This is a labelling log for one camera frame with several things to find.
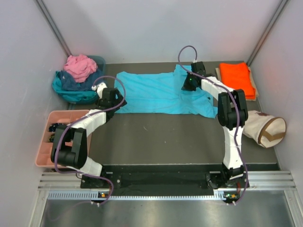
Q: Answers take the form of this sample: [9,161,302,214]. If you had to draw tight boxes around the light blue t shirt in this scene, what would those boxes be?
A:
[115,64,217,119]

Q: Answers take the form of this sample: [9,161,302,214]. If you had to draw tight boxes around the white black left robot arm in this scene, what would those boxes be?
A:
[51,87,127,188]

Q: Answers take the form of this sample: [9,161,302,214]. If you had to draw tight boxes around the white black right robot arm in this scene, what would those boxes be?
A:
[182,61,248,189]

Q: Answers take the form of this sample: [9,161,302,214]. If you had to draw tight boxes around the teal plastic laundry bin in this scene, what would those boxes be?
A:
[59,55,106,104]

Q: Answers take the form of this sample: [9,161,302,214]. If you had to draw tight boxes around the teal t shirt in bin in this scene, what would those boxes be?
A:
[52,71,98,105]

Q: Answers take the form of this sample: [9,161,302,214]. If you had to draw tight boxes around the pink t shirt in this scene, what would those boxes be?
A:
[63,54,97,83]

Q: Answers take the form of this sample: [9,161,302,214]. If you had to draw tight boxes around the dark blue t shirt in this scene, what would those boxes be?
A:
[57,69,104,91]

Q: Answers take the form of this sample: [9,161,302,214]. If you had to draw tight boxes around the folded orange t shirt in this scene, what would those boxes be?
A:
[219,62,256,100]

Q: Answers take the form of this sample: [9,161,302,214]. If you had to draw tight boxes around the pink compartment tray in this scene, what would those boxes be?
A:
[36,110,89,168]

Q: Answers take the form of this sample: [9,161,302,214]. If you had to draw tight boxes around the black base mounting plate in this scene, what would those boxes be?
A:
[80,165,240,196]

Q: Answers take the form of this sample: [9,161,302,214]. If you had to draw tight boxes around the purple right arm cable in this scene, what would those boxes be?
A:
[178,45,249,205]

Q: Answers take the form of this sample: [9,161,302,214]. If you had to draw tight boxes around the dark hair tie blue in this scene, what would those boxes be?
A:
[48,123,64,132]

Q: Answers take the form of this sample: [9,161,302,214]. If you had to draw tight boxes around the dark hair tie green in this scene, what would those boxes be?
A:
[48,134,55,143]

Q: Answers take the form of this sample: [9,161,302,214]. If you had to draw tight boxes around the cream canvas drawstring bag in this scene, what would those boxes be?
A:
[243,110,286,148]

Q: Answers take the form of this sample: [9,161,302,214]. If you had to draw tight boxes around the grey slotted cable duct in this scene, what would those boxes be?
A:
[47,191,236,201]

